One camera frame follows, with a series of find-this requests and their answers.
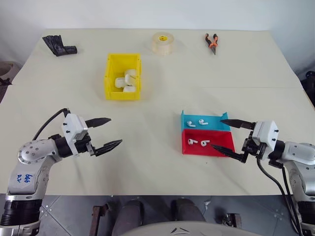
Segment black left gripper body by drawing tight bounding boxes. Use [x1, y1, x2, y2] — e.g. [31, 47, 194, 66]
[73, 134, 97, 158]

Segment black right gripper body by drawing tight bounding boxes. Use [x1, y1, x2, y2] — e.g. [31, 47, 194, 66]
[242, 131, 269, 164]

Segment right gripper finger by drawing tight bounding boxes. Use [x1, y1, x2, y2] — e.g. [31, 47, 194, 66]
[220, 118, 257, 130]
[211, 144, 247, 163]

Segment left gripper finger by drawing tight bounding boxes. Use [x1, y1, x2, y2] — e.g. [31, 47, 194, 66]
[85, 117, 112, 129]
[94, 139, 123, 157]

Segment yellow plastic bin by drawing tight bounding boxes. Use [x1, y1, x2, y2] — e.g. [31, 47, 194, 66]
[104, 53, 143, 101]

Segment blue plastic tray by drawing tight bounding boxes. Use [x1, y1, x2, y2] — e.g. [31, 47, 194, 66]
[180, 110, 232, 132]

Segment red plastic tray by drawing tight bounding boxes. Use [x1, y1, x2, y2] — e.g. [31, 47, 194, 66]
[181, 129, 236, 157]

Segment dark rounded shape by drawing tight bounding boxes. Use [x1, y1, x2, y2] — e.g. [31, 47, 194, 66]
[171, 198, 206, 223]
[119, 199, 145, 228]

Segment orange black pliers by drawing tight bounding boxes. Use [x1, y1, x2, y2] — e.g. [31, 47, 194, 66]
[203, 33, 219, 56]

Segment black crumpled plastic object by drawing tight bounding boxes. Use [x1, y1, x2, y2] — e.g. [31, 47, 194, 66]
[41, 34, 78, 58]

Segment grey robot torso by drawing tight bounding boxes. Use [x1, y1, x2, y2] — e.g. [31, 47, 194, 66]
[112, 220, 251, 236]

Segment clear tape roll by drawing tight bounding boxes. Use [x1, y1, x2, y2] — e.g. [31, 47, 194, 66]
[151, 31, 175, 57]

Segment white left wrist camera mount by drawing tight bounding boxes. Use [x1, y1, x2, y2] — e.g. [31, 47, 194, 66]
[60, 113, 89, 156]

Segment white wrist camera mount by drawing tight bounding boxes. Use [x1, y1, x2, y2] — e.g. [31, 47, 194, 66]
[252, 119, 280, 151]
[60, 113, 89, 156]

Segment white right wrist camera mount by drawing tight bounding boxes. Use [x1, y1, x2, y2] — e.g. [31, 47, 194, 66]
[252, 119, 280, 151]

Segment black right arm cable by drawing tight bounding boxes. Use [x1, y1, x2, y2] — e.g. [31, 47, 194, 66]
[281, 166, 300, 236]
[255, 157, 304, 236]

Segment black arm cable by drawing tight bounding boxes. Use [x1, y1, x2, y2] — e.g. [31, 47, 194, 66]
[31, 108, 72, 141]
[255, 157, 304, 236]
[281, 166, 300, 236]

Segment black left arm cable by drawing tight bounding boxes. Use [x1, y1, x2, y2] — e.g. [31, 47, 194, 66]
[31, 108, 72, 141]

